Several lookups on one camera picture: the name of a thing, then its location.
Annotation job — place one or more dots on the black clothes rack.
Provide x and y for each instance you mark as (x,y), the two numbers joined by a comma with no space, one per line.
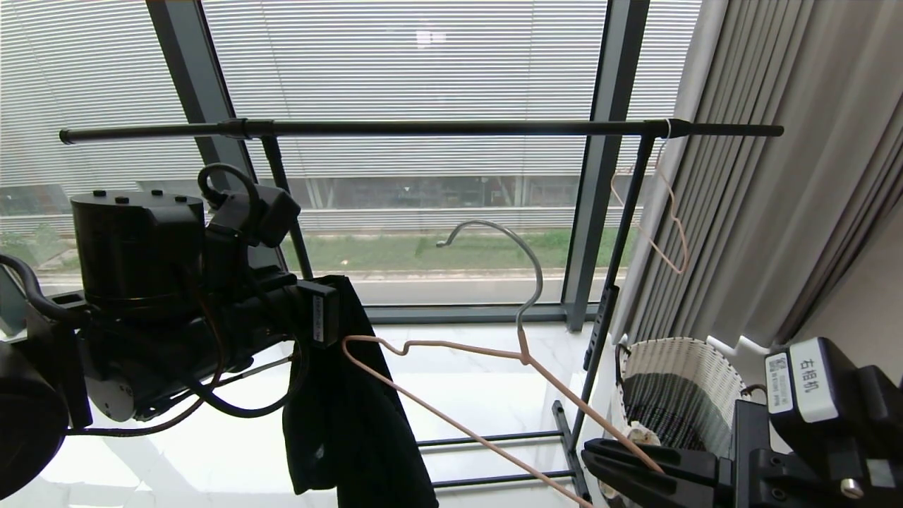
(423,128)

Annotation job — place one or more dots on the window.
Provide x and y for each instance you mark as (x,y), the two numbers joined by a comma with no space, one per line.
(607,212)

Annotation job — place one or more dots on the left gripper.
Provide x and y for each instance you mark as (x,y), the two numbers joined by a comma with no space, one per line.
(247,317)

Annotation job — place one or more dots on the black garment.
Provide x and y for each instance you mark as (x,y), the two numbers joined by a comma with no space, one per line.
(353,423)

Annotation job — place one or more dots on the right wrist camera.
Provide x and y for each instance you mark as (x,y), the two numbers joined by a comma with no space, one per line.
(811,381)

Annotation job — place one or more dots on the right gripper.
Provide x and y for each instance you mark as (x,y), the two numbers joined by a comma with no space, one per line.
(811,483)

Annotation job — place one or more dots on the white laundry basket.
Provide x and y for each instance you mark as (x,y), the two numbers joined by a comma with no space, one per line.
(677,367)

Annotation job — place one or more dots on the beige curtain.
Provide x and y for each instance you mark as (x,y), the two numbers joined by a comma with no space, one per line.
(790,176)

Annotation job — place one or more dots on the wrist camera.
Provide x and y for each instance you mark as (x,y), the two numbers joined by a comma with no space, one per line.
(811,381)
(271,212)

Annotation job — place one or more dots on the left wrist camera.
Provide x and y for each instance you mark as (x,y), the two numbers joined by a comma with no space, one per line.
(271,212)

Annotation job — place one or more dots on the pink clothes hanger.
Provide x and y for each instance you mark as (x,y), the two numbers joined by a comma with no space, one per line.
(675,220)
(523,347)

